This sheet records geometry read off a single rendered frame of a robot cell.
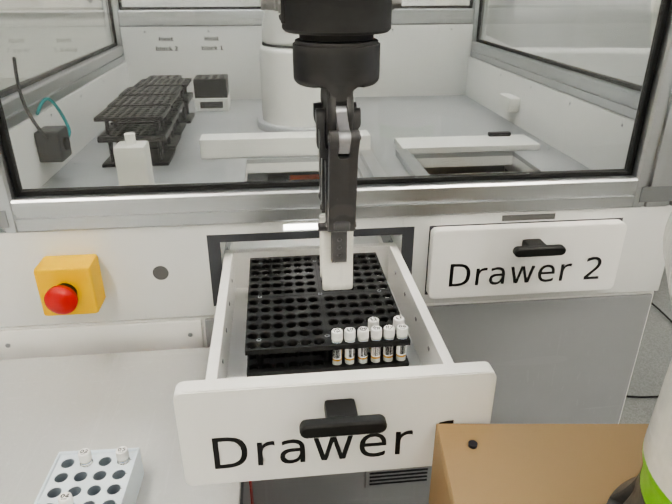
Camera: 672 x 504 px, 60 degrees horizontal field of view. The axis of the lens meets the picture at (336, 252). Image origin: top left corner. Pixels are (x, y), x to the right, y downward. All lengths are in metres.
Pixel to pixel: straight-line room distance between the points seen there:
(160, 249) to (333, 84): 0.43
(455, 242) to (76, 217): 0.52
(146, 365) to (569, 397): 0.70
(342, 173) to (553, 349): 0.62
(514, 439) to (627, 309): 0.52
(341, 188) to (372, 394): 0.19
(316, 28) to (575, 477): 0.42
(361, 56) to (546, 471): 0.38
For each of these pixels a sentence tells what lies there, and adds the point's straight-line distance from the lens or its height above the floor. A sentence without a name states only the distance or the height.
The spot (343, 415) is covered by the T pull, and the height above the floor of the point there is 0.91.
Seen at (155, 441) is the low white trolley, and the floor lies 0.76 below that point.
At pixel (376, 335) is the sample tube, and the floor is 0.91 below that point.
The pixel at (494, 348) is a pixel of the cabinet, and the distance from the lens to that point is 0.98.
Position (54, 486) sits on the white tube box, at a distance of 0.68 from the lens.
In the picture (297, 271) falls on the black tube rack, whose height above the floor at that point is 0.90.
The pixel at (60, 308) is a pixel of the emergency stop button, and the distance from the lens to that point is 0.83.
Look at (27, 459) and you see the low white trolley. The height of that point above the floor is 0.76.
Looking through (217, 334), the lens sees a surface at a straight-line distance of 0.66.
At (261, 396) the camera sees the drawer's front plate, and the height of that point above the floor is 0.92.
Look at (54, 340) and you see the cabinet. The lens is 0.95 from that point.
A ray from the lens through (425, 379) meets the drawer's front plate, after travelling 0.54.
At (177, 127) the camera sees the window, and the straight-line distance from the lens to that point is 0.79.
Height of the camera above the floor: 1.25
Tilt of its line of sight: 25 degrees down
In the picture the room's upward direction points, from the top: straight up
